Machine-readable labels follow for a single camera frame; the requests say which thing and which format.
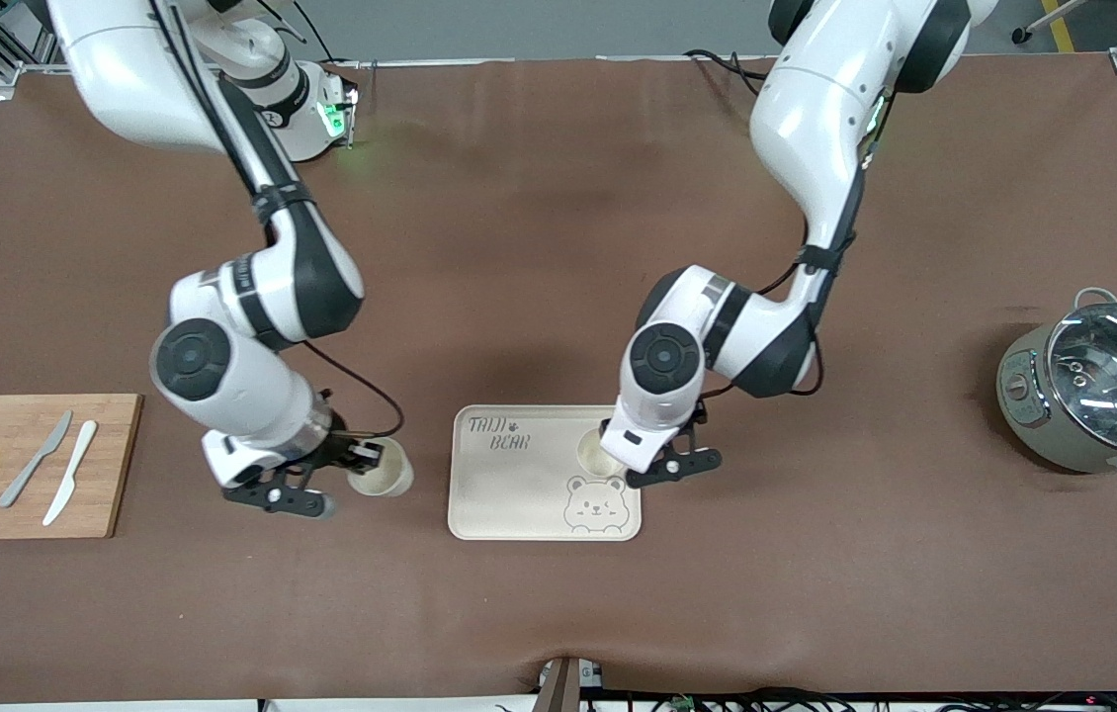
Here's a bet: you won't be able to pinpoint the white IKEA cup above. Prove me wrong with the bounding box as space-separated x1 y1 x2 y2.
576 430 631 483
348 438 415 497

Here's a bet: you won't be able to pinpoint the beige bear print tray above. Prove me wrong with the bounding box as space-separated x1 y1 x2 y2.
448 404 642 542

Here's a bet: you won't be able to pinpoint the bamboo cutting board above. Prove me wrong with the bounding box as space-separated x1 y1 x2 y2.
0 394 143 540

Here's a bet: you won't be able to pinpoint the white plastic knife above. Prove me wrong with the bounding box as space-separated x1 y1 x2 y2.
43 420 99 527

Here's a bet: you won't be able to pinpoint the brown table cover mat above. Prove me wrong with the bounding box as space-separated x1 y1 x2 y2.
0 54 1117 705

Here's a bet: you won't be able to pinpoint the grey plastic knife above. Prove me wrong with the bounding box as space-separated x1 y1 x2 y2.
0 410 74 509

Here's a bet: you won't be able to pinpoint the grey-green electric pot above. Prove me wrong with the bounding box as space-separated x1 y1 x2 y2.
996 287 1117 486

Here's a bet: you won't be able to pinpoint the black caster wheel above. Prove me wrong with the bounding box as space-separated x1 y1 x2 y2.
1011 0 1088 45

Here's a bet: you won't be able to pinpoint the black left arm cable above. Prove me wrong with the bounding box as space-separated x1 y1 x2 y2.
697 94 881 399

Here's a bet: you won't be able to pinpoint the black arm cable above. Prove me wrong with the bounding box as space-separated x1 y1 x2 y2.
697 94 881 399
148 0 408 439

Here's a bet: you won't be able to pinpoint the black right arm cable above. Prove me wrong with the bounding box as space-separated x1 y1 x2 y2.
148 0 408 439

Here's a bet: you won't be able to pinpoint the black base cables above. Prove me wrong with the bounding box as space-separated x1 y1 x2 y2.
685 47 767 95

